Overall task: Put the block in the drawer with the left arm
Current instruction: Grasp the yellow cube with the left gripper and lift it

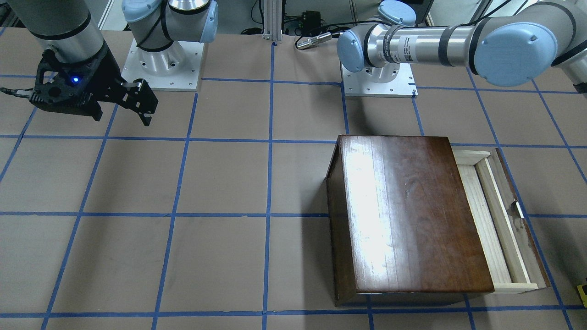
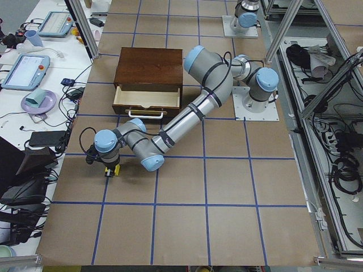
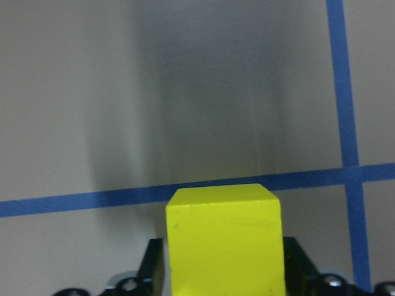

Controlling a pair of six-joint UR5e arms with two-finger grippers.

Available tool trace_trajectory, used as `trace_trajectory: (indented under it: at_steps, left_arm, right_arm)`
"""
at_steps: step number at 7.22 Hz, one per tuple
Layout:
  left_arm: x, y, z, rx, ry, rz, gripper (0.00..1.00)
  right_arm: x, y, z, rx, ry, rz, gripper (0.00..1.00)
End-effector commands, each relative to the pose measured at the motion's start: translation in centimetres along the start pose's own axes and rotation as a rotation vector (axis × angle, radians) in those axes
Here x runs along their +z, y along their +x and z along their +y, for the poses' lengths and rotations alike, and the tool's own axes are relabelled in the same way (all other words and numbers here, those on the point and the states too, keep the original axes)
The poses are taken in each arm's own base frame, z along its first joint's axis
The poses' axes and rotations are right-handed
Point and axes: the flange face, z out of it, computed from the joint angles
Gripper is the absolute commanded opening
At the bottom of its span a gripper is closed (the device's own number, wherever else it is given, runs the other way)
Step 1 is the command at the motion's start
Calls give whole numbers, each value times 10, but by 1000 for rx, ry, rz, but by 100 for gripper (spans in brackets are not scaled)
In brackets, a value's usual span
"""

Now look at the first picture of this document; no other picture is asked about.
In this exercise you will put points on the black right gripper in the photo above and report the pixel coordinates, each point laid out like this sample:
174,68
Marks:
103,72

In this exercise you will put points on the wooden drawer with white handle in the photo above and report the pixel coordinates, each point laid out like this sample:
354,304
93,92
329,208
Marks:
511,253

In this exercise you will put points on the yellow block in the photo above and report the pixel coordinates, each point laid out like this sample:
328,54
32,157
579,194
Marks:
582,292

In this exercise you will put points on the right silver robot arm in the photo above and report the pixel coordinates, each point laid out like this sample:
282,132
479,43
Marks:
118,51

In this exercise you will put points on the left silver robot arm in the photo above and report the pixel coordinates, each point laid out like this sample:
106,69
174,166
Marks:
505,51

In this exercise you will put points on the dark wooden drawer cabinet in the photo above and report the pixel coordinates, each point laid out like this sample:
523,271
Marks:
400,222

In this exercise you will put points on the silver metal cylinder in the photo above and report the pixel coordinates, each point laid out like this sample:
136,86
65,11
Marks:
313,41

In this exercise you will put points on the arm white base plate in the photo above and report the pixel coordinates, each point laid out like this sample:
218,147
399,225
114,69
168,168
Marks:
177,68
395,80

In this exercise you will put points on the aluminium frame post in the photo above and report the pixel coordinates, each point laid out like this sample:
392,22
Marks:
272,17

